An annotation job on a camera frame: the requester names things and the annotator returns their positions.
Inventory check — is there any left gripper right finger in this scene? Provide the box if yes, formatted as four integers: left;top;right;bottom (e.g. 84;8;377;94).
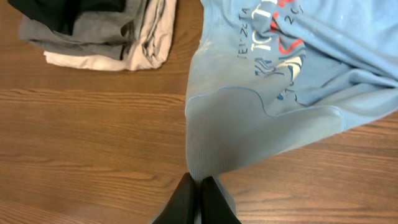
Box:
200;177;241;224

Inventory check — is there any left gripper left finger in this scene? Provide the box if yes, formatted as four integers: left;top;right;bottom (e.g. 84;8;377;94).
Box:
152;173;196;224

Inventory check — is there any light blue printed t-shirt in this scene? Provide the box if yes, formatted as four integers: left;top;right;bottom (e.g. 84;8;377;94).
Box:
184;0;398;215

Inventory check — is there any folded beige shirt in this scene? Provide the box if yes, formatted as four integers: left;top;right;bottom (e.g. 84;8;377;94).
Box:
44;0;177;71

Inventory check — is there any folded grey shirt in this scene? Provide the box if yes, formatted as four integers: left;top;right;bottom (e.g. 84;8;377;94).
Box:
19;0;147;60

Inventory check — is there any folded black shirt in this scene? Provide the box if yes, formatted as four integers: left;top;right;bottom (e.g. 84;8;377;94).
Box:
8;0;126;35

